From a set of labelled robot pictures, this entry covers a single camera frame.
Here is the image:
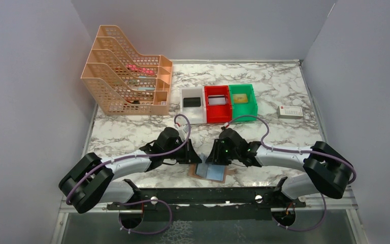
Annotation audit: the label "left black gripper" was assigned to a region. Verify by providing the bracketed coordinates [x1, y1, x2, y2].
[164, 138, 203, 164]

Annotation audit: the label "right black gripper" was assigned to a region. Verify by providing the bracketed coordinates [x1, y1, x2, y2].
[206, 138, 240, 165]

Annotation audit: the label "light blue credit card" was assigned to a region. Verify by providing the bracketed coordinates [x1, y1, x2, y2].
[206, 165, 226, 181]

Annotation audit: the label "white VIP card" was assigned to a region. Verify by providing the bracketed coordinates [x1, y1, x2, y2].
[194, 153, 208, 178]

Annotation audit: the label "black credit card from holder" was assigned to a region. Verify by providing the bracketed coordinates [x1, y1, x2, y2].
[183, 97, 202, 108]

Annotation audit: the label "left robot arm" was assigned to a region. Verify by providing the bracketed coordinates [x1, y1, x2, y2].
[58, 127, 202, 214]

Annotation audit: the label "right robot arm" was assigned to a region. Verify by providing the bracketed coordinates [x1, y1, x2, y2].
[206, 128, 354, 207]

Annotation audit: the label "gold card in green bin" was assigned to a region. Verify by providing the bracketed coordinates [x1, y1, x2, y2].
[233, 94, 248, 104]

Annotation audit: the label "white card in red bin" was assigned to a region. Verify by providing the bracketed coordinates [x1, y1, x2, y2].
[208, 96, 226, 106]

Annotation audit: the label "white plastic bin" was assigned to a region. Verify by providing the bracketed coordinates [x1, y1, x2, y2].
[180, 86, 207, 125]

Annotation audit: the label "green plastic bin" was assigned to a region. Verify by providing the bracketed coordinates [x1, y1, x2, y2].
[228, 84, 258, 122]

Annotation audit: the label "red black stamp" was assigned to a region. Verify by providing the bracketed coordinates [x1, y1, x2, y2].
[127, 100, 141, 104]

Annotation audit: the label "red plastic bin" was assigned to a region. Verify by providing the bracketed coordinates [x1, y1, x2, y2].
[204, 85, 232, 124]

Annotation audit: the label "white box with red label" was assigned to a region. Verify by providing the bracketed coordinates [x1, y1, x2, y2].
[277, 105, 304, 119]

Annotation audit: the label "peach plastic file organizer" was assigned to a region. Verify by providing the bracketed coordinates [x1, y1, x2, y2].
[81, 25, 173, 115]

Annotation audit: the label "pink items in organizer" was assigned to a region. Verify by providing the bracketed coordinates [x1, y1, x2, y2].
[126, 65, 155, 76]

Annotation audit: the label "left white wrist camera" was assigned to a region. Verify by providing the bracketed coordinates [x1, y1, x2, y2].
[177, 125, 189, 137]

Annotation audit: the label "black mounting rail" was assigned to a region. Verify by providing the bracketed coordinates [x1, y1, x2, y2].
[108, 179, 302, 222]

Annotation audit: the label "aluminium frame rail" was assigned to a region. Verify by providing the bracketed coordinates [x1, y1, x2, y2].
[58, 187, 359, 214]

